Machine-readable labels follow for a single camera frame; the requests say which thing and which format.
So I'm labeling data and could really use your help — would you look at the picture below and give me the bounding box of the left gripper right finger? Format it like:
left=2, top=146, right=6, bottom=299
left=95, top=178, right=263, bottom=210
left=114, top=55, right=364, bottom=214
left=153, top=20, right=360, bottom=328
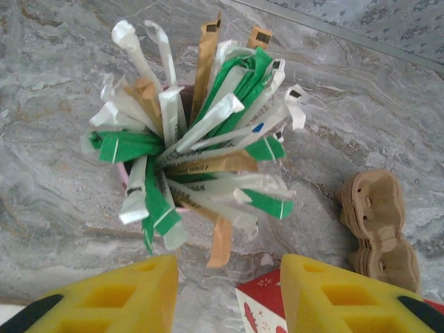
left=280, top=254, right=444, bottom=333

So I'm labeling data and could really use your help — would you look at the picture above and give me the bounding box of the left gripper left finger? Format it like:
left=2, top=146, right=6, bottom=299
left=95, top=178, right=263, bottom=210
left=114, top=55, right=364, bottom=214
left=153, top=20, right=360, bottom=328
left=0, top=254, right=180, bottom=333

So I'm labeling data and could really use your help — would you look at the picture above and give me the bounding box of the red white paper bag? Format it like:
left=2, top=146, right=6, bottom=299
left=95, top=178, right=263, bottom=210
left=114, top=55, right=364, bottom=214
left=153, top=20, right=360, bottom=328
left=234, top=268, right=444, bottom=333

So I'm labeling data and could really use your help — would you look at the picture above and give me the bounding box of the brown paper sachet stick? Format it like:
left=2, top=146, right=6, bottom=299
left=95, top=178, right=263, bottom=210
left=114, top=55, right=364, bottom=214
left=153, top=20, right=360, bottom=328
left=206, top=213, right=233, bottom=270
left=246, top=24, right=273, bottom=51
left=189, top=12, right=223, bottom=126
left=123, top=76, right=164, bottom=135
left=166, top=149, right=259, bottom=176

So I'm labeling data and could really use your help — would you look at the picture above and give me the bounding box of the green paper sachet stick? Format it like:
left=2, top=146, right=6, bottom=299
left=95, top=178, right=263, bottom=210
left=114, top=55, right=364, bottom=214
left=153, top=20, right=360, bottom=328
left=234, top=187, right=295, bottom=221
left=141, top=157, right=183, bottom=256
left=88, top=130, right=166, bottom=164
left=189, top=46, right=275, bottom=139
left=244, top=135, right=287, bottom=162

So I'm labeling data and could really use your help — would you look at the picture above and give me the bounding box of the white paper sachet stick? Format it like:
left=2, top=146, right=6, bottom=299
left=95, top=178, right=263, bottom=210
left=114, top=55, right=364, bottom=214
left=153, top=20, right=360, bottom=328
left=110, top=19, right=164, bottom=94
left=239, top=57, right=287, bottom=126
left=118, top=155, right=150, bottom=225
left=175, top=92, right=246, bottom=153
left=143, top=19, right=178, bottom=89
left=239, top=85, right=308, bottom=139
left=89, top=100, right=153, bottom=133
left=99, top=72, right=139, bottom=115
left=157, top=85, right=187, bottom=146

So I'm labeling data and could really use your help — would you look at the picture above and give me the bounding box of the brown pulp cup carrier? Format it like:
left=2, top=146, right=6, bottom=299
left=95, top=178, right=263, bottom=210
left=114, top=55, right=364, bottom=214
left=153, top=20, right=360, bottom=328
left=334, top=169, right=421, bottom=294

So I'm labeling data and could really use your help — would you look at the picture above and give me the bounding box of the pink sachet holder cup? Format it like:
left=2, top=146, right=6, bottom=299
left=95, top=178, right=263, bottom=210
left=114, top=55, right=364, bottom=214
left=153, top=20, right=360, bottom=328
left=116, top=83, right=244, bottom=212

